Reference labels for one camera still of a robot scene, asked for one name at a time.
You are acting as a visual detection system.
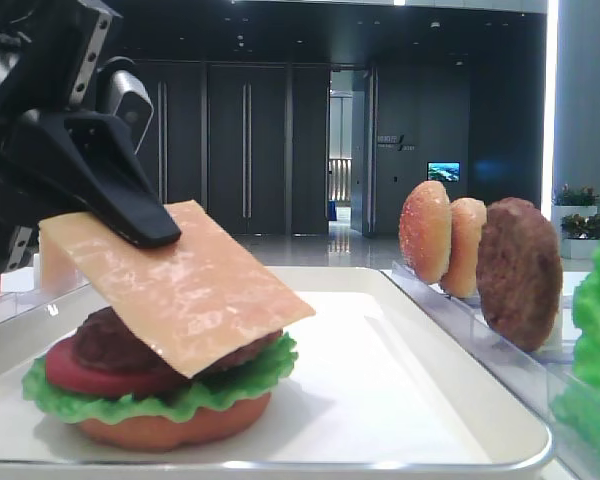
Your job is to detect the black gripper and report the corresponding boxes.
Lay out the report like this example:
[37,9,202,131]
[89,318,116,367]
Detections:
[0,1,181,274]

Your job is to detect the orange cheese slice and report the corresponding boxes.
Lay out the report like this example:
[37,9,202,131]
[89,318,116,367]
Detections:
[40,201,315,378]

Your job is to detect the brown meat patty on tray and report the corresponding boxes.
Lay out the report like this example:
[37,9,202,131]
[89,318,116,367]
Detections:
[72,307,282,375]

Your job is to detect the red tomato slice on tray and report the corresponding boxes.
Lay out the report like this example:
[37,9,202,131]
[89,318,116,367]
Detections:
[44,337,189,398]

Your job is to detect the green lettuce leaf on tray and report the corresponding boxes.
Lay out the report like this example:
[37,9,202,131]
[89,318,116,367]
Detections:
[21,333,298,425]

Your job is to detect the standing dark meat patty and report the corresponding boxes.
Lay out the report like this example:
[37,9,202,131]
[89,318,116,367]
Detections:
[476,197,563,352]

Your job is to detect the standing green lettuce leaf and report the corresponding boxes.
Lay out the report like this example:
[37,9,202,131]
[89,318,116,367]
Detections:
[552,243,600,455]

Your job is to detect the bottom bun on tray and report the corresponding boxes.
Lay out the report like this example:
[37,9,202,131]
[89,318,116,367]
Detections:
[78,393,271,452]

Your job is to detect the glazed top bun half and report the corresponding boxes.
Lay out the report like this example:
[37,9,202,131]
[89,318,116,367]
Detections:
[399,180,452,284]

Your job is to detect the white rectangular metal tray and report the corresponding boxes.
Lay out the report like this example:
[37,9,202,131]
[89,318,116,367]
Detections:
[0,267,554,479]

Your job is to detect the plain right bun half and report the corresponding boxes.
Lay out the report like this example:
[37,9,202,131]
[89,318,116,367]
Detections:
[439,197,487,298]

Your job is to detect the potted plants in planter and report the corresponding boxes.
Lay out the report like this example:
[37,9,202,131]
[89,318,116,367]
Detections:
[551,184,600,260]

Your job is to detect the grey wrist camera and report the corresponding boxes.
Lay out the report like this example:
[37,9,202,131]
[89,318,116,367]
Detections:
[96,56,154,152]

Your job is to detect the left clear acrylic rail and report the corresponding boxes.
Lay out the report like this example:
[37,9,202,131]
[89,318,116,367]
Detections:
[0,279,90,326]

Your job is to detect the clear acrylic rail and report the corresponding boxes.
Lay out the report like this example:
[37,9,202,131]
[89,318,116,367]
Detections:
[0,279,90,326]
[379,259,600,436]

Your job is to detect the wall mounted screen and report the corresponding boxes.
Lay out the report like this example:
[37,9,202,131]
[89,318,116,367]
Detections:
[427,162,460,183]

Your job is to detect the right clear acrylic rail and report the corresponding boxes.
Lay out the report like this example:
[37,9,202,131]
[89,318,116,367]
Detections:
[379,259,600,436]

